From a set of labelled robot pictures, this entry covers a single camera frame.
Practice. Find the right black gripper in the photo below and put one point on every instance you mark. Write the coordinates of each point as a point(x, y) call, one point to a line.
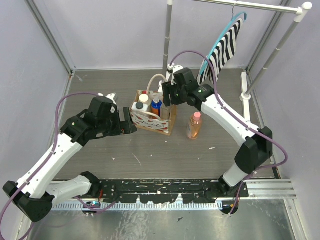
point(168, 88)

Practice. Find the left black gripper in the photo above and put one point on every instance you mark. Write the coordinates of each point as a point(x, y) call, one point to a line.
point(122, 123)

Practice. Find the pink cap lotion bottle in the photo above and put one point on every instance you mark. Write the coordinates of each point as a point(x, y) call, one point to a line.
point(194, 125)

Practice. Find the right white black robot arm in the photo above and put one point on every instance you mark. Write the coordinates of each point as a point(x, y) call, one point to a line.
point(254, 149)

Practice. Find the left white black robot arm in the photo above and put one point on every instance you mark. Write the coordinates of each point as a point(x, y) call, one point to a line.
point(33, 194)

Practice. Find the blue cap orange bottle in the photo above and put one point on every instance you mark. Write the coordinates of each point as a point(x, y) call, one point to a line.
point(156, 106)

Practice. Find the clear bottle grey cap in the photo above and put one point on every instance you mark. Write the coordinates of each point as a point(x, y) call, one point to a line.
point(165, 112)

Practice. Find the white bottle grey cap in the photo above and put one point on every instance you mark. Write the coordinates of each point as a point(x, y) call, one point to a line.
point(140, 108)

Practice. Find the cream cap bottle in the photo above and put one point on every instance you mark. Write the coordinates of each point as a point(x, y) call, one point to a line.
point(145, 99)

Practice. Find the black white striped cloth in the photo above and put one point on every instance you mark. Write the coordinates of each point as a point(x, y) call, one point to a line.
point(222, 52)

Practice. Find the blue clothes hanger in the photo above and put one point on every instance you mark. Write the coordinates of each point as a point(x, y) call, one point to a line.
point(222, 35)

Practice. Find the metal clothes rack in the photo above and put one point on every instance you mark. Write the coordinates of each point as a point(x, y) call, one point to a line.
point(247, 83)

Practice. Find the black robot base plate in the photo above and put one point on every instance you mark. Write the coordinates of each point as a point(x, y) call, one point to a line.
point(160, 191)

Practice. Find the slotted cable duct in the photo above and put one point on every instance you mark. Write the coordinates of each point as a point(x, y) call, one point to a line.
point(176, 206)

